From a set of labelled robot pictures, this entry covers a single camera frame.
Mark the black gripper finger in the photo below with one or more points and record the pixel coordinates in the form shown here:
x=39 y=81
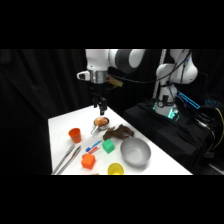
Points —
x=103 y=106
x=96 y=102

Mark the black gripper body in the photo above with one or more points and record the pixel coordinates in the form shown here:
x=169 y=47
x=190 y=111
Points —
x=98 y=90

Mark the brown toy deer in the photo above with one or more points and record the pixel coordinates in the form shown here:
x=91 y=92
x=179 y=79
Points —
x=118 y=132

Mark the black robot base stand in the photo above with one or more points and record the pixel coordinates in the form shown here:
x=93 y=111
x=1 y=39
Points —
x=173 y=133

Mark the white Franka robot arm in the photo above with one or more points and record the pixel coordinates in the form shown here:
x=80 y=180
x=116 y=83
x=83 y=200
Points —
x=133 y=60

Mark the grey metal bowl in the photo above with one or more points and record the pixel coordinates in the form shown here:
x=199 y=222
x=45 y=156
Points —
x=135 y=152

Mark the tan toy bread roll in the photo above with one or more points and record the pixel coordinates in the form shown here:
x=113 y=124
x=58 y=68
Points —
x=101 y=121

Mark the tan connector on wrist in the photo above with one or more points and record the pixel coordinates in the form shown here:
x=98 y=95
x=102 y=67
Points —
x=114 y=82

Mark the small metal measuring cup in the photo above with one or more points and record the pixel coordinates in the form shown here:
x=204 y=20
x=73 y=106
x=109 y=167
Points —
x=98 y=126

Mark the orange plastic cup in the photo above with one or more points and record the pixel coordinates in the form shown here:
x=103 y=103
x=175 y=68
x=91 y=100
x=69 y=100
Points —
x=75 y=135

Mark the blue marker pen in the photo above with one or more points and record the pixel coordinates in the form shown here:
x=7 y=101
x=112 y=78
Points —
x=93 y=145

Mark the green cube block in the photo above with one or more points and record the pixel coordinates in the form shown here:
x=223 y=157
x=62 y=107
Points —
x=108 y=146

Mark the red marker pen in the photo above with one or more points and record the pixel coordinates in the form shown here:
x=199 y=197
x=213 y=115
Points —
x=90 y=151

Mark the orange cube block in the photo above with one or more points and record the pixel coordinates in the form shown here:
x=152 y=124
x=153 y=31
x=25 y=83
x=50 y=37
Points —
x=88 y=161

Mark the black curtain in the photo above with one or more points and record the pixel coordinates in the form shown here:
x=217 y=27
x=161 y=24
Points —
x=36 y=100

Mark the metal kitchen tongs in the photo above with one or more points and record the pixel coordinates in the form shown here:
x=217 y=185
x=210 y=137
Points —
x=66 y=159

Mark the yellow plastic cup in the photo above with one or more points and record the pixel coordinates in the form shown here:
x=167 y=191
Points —
x=115 y=169

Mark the small orange object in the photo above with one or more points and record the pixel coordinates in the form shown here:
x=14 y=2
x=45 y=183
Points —
x=95 y=173

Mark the small green base light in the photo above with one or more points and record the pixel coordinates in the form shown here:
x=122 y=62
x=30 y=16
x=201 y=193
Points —
x=174 y=114

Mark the blue lit strip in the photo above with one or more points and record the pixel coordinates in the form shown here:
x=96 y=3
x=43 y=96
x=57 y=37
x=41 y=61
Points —
x=188 y=99

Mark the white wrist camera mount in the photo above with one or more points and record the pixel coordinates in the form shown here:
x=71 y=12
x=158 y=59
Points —
x=83 y=75

